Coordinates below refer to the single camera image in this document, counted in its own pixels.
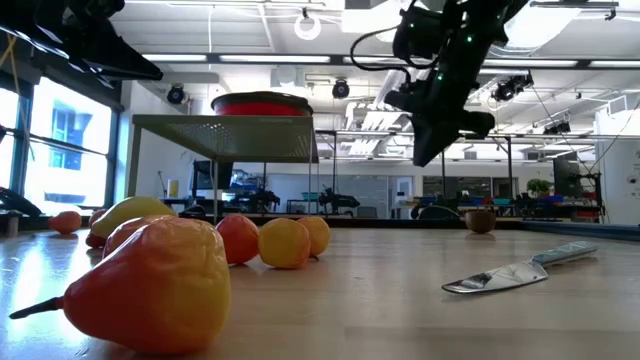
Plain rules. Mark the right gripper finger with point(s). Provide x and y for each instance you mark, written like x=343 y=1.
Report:
x=432 y=145
x=477 y=125

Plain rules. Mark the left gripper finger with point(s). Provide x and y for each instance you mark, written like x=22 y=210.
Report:
x=120 y=62

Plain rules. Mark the pale green perforated metal shelf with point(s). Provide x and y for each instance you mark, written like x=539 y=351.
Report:
x=225 y=137

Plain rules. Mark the red collapsible bowl grey rim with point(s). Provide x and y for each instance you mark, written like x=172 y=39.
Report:
x=260 y=107

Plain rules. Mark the yellow toy mango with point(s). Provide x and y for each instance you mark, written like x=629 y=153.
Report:
x=130 y=210

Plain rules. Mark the silver toy knife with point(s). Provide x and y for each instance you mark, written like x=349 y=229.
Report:
x=510 y=275

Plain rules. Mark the small orange toy peach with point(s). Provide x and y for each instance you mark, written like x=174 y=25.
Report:
x=65 y=221
x=320 y=235
x=96 y=215

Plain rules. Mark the red toy strawberry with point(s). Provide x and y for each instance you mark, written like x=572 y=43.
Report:
x=94 y=241

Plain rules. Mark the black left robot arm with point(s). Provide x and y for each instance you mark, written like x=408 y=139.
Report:
x=25 y=12

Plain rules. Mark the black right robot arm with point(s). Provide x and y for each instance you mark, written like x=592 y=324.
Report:
x=505 y=10

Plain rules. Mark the black ceiling spotlight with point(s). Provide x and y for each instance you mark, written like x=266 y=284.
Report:
x=175 y=95
x=340 y=89

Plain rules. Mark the green potted plant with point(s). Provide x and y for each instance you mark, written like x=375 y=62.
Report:
x=539 y=186

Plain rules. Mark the yellow canister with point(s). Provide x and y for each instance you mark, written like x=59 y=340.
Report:
x=173 y=188

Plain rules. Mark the black monitor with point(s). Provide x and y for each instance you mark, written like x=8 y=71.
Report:
x=212 y=175

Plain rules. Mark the small orange toy pear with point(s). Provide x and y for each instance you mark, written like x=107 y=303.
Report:
x=150 y=285
x=122 y=231
x=282 y=242

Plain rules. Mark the red-orange toy apple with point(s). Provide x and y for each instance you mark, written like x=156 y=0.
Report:
x=237 y=237

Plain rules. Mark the black ceiling camera cluster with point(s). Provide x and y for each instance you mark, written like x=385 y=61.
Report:
x=510 y=89

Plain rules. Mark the black gantry frame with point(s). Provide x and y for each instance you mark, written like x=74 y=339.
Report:
x=509 y=165

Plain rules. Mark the black aluminium table frame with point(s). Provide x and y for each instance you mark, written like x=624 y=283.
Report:
x=350 y=221

